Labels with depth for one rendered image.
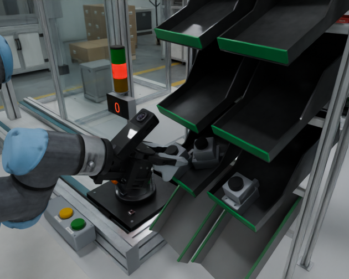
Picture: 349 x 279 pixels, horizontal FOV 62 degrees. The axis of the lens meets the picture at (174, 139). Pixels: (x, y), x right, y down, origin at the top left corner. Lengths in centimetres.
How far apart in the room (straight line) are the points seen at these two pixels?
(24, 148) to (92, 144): 11
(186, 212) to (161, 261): 21
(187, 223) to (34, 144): 47
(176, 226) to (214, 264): 14
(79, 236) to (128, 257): 16
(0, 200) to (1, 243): 62
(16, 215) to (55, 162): 12
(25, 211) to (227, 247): 46
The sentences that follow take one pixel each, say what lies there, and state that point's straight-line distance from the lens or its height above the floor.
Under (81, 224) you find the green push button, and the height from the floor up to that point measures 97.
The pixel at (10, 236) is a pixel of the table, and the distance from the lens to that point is 116.
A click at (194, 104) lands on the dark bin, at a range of 64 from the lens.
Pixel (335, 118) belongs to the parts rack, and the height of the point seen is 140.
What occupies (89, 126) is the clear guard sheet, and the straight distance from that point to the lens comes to 145.
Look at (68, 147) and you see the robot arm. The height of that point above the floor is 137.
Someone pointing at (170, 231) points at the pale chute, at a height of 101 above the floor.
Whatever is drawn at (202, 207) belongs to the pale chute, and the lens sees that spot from 79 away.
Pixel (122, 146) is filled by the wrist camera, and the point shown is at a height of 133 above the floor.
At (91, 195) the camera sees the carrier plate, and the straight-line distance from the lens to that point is 104.
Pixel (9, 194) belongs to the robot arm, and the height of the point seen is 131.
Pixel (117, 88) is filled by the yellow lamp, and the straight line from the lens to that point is 106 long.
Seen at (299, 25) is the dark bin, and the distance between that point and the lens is 53.
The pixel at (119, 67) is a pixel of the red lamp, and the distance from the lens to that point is 103.
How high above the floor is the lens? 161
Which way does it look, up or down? 29 degrees down
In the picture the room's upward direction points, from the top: straight up
